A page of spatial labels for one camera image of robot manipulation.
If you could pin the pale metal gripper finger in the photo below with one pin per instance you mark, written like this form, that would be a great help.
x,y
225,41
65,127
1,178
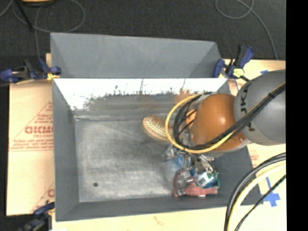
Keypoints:
x,y
185,176
181,188

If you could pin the red-brown cloth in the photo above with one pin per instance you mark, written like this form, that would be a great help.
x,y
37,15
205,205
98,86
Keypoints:
x,y
204,191

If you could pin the tan wooden hairbrush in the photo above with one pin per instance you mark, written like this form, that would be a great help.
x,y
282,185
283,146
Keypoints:
x,y
156,127

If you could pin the grey metal bin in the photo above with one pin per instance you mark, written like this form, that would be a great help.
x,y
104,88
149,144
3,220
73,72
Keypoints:
x,y
120,153

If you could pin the brown cardboard board, red print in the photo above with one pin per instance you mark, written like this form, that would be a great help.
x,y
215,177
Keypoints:
x,y
29,177

